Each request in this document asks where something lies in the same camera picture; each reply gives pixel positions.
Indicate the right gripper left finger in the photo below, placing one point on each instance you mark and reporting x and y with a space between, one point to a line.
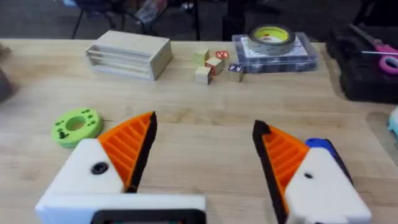
90 155

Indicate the teal and white dish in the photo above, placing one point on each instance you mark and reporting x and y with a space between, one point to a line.
394 123

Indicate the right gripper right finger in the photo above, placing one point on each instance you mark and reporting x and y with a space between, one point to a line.
317 189

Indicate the black chair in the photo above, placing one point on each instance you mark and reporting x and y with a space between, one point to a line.
93 6

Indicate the heap of wooden toy cubes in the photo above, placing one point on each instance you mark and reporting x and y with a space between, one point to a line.
214 65

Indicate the black tool case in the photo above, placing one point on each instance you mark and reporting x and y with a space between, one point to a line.
360 81

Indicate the green disc with holes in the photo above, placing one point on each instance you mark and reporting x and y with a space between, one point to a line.
66 132

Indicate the blue electric screwdriver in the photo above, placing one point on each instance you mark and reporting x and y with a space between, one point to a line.
320 143

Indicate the roll of tape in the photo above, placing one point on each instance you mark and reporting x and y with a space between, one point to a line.
273 40

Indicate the clear plastic parts box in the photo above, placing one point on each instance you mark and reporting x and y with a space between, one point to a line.
280 60

